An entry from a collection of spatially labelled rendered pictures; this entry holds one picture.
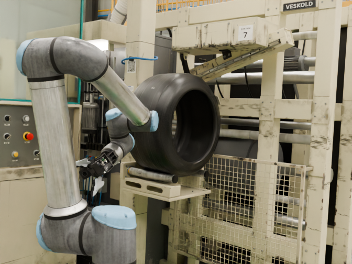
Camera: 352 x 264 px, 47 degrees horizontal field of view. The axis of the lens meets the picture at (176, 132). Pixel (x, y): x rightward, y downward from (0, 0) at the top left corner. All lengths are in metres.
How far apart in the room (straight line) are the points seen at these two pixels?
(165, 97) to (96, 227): 0.89
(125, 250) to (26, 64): 0.67
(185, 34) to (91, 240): 1.53
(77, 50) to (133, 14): 1.25
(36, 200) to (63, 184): 1.09
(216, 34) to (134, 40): 0.48
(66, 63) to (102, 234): 0.56
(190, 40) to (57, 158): 1.38
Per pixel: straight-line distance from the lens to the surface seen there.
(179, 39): 2.56
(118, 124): 1.77
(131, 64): 2.45
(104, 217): 1.36
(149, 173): 2.23
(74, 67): 1.28
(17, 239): 2.47
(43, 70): 1.32
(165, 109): 2.03
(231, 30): 2.35
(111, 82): 1.40
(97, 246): 1.39
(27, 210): 2.46
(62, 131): 1.36
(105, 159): 1.70
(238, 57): 2.44
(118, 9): 3.05
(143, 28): 2.45
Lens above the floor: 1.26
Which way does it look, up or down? 3 degrees down
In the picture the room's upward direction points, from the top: 3 degrees clockwise
